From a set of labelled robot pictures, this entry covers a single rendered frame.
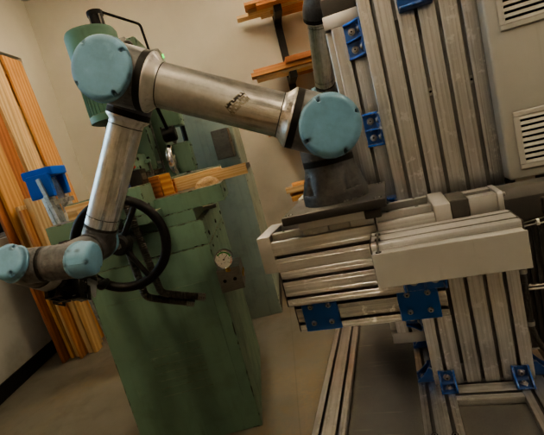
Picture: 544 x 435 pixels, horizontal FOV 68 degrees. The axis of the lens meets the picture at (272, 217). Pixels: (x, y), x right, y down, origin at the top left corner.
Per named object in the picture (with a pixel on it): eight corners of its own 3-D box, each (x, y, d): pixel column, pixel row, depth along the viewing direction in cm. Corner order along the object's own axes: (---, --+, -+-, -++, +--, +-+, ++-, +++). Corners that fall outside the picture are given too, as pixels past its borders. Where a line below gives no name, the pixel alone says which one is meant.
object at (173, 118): (161, 129, 163) (150, 91, 160) (166, 129, 172) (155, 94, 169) (181, 123, 163) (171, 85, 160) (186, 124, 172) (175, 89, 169)
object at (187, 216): (80, 250, 135) (77, 239, 135) (104, 236, 156) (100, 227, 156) (196, 219, 136) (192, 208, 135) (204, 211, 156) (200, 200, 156)
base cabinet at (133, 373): (145, 457, 148) (81, 277, 137) (174, 372, 206) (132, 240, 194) (263, 425, 149) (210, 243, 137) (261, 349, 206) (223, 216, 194)
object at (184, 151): (174, 174, 164) (166, 146, 162) (177, 173, 171) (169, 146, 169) (197, 169, 164) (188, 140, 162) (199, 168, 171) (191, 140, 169)
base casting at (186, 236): (82, 277, 137) (73, 251, 135) (132, 240, 194) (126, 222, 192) (211, 243, 137) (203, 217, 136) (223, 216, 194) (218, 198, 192)
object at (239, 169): (102, 211, 149) (98, 200, 148) (104, 211, 151) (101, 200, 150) (248, 173, 149) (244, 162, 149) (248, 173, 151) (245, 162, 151)
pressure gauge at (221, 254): (218, 276, 132) (211, 253, 131) (219, 273, 136) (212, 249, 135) (237, 271, 132) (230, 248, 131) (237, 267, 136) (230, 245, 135)
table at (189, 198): (34, 253, 125) (28, 235, 124) (77, 233, 155) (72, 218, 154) (224, 203, 126) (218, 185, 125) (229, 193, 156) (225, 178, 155)
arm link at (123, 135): (126, 53, 94) (80, 248, 103) (106, 42, 83) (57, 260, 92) (174, 69, 95) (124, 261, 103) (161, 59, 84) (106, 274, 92)
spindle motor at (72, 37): (84, 126, 136) (52, 31, 131) (103, 129, 154) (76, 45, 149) (134, 113, 137) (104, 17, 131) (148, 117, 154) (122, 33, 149)
